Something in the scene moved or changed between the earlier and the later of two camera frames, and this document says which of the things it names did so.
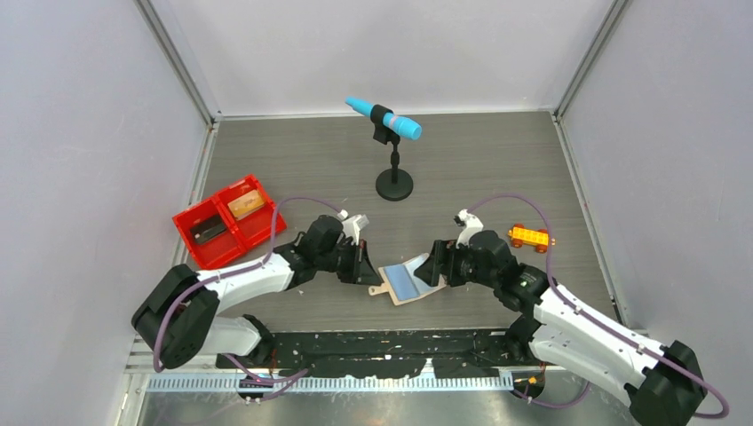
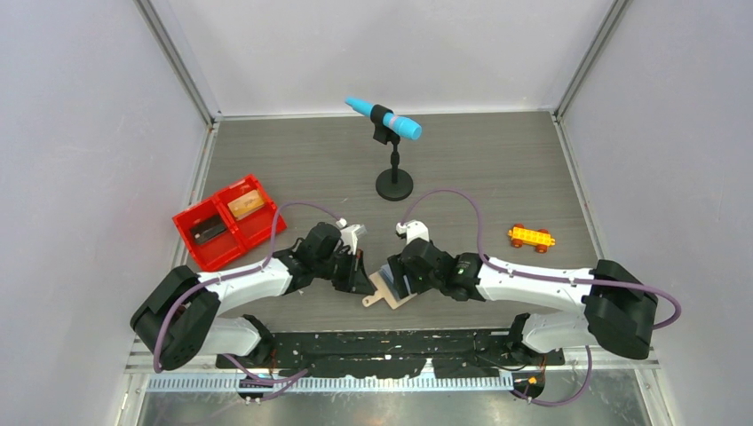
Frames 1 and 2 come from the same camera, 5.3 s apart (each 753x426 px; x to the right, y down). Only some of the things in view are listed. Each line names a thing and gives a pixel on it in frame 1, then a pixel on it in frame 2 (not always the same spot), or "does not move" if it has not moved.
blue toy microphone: x=399 y=125 does not move
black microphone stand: x=392 y=185 does not move
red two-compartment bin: x=230 y=223 does not move
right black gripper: x=444 y=252 -> x=397 y=265
